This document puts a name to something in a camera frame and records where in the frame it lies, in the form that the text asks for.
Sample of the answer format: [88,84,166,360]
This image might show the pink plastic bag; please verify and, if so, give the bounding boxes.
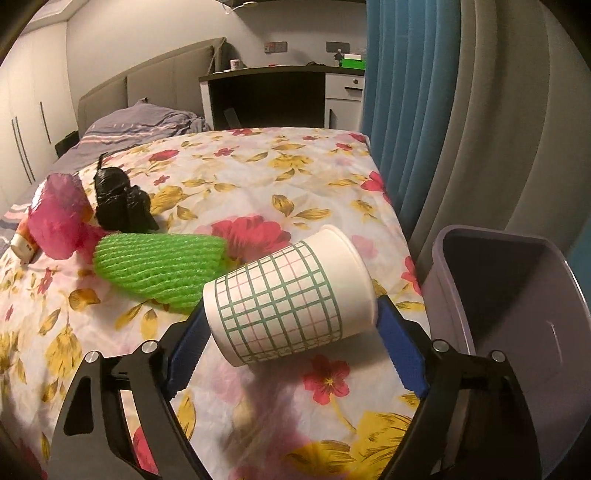
[27,173,105,260]

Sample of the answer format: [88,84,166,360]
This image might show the grey padded headboard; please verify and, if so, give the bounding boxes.
[78,38,227,139]

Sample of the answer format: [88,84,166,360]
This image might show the black plastic bag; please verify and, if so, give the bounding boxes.
[92,154,160,234]

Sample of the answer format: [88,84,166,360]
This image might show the grey curtain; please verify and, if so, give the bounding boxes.
[409,0,591,259]

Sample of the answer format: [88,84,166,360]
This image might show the red print paper cup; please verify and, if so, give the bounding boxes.
[11,222,40,264]

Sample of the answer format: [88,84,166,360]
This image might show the white wardrobe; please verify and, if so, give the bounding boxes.
[0,23,79,208]

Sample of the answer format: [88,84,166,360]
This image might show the floral bed sheet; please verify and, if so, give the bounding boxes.
[0,127,423,480]

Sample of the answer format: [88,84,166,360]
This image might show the grey plastic trash bin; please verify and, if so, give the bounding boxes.
[421,224,591,480]

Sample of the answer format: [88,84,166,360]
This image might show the green foam net sleeve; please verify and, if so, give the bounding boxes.
[93,232,229,315]

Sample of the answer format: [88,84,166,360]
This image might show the white grid paper cup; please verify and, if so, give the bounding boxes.
[203,224,380,367]

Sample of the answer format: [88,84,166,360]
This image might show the blue curtain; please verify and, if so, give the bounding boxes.
[360,0,462,241]
[568,222,591,273]

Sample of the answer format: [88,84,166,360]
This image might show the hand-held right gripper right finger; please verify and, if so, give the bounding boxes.
[376,295,541,480]

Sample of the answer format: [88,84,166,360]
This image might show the dark top desk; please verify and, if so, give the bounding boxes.
[198,65,368,132]

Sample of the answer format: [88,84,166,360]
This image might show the white drawer unit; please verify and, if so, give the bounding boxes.
[324,74,366,130]

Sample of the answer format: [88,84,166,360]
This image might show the dark bedside table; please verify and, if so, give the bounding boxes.
[54,130,80,160]

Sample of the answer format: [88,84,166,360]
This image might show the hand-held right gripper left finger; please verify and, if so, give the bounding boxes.
[50,295,218,480]

